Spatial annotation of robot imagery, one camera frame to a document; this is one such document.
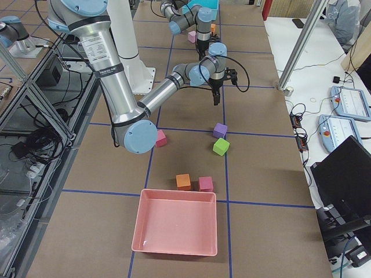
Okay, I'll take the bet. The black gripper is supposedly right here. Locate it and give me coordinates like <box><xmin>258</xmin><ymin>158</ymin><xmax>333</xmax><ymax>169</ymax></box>
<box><xmin>209</xmin><ymin>77</ymin><xmax>225</xmax><ymax>105</ymax></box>
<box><xmin>196</xmin><ymin>40</ymin><xmax>209</xmax><ymax>61</ymax></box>

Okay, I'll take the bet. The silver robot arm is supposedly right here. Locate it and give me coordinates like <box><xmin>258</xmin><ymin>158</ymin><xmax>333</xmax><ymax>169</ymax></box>
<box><xmin>160</xmin><ymin>1</ymin><xmax>213</xmax><ymax>61</ymax></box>
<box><xmin>48</xmin><ymin>1</ymin><xmax>227</xmax><ymax>153</ymax></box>

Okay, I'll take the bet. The magenta foam block by arm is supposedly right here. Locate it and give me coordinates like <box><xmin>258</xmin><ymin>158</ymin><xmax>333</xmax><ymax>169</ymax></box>
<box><xmin>155</xmin><ymin>130</ymin><xmax>168</xmax><ymax>148</ymax></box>

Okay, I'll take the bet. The light pink foam block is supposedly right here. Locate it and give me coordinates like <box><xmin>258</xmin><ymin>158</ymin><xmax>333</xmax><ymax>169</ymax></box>
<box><xmin>187</xmin><ymin>31</ymin><xmax>197</xmax><ymax>43</ymax></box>

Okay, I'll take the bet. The purple block near green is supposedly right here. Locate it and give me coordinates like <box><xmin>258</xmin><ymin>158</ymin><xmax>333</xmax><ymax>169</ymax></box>
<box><xmin>213</xmin><ymin>123</ymin><xmax>228</xmax><ymax>138</ymax></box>

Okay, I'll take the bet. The teal plastic bin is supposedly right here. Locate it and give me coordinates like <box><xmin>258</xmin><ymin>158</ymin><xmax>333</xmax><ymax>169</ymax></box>
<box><xmin>181</xmin><ymin>0</ymin><xmax>220</xmax><ymax>21</ymax></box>

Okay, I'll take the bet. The green foam block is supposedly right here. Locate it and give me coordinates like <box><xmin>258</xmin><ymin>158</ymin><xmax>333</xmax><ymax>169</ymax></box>
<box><xmin>213</xmin><ymin>138</ymin><xmax>230</xmax><ymax>156</ymax></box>

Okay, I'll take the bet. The magenta foam block near tray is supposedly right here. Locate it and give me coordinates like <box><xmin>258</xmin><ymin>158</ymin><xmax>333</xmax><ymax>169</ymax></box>
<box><xmin>198</xmin><ymin>176</ymin><xmax>214</xmax><ymax>192</ymax></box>

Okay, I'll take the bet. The orange foam block near tray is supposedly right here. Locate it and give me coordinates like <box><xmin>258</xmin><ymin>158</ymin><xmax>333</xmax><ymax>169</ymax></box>
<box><xmin>176</xmin><ymin>173</ymin><xmax>191</xmax><ymax>191</ymax></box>

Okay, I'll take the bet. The black phone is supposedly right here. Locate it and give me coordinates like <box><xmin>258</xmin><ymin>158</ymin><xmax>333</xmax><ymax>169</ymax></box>
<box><xmin>292</xmin><ymin>18</ymin><xmax>304</xmax><ymax>29</ymax></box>

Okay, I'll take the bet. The lower teach pendant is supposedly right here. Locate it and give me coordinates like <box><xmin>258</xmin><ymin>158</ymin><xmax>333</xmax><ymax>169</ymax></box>
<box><xmin>318</xmin><ymin>114</ymin><xmax>362</xmax><ymax>153</ymax></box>

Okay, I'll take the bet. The teach pendant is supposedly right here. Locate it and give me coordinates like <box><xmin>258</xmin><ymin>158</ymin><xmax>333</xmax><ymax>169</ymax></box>
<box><xmin>318</xmin><ymin>114</ymin><xmax>362</xmax><ymax>153</ymax></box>
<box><xmin>330</xmin><ymin>86</ymin><xmax>370</xmax><ymax>122</ymax></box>

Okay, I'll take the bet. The pink plastic tray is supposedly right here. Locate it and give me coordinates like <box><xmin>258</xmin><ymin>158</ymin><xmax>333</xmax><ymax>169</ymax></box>
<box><xmin>132</xmin><ymin>189</ymin><xmax>218</xmax><ymax>257</ymax></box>

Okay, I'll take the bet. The upper teach pendant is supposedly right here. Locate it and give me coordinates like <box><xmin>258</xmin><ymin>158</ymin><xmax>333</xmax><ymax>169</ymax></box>
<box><xmin>330</xmin><ymin>86</ymin><xmax>370</xmax><ymax>122</ymax></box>

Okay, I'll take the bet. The person in grey clothes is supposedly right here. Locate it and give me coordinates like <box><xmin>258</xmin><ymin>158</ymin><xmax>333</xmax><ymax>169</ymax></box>
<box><xmin>325</xmin><ymin>0</ymin><xmax>361</xmax><ymax>53</ymax></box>

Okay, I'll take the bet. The black laptop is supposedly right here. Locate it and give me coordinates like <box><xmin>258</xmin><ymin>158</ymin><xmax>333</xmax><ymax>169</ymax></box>
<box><xmin>310</xmin><ymin>134</ymin><xmax>371</xmax><ymax>215</ymax></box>

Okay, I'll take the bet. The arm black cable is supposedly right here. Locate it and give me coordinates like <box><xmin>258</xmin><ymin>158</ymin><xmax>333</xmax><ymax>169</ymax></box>
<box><xmin>173</xmin><ymin>56</ymin><xmax>250</xmax><ymax>93</ymax></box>

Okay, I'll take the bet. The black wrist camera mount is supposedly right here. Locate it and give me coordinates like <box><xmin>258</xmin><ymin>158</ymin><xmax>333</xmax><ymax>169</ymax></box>
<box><xmin>223</xmin><ymin>67</ymin><xmax>238</xmax><ymax>86</ymax></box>
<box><xmin>209</xmin><ymin>32</ymin><xmax>220</xmax><ymax>43</ymax></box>

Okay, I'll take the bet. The white pedestal column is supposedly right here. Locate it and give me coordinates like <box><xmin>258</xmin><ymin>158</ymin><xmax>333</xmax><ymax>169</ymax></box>
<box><xmin>107</xmin><ymin>0</ymin><xmax>156</xmax><ymax>95</ymax></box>

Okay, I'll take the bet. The aluminium frame post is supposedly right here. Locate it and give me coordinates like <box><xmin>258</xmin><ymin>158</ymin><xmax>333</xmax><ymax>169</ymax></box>
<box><xmin>277</xmin><ymin>0</ymin><xmax>329</xmax><ymax>97</ymax></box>

